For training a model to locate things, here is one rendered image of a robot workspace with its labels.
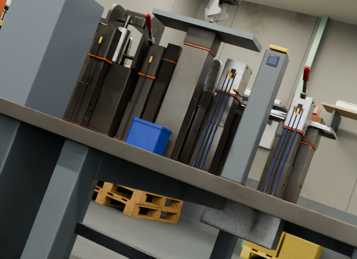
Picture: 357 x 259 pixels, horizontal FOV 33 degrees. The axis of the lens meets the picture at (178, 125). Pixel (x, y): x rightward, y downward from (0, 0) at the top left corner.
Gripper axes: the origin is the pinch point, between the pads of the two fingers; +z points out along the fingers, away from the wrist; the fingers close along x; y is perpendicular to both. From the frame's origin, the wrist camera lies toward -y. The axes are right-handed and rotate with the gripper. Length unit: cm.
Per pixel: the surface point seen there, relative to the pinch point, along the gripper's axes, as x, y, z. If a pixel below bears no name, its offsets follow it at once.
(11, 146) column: -47, -11, 60
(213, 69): 17.8, -5.5, 11.5
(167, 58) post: 4.2, -16.3, 14.1
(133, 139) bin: -15.4, 1.7, 46.2
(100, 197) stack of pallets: 335, -362, 112
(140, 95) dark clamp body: 3.0, -21.1, 29.9
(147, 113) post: 4.7, -16.3, 35.3
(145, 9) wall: 368, -441, -129
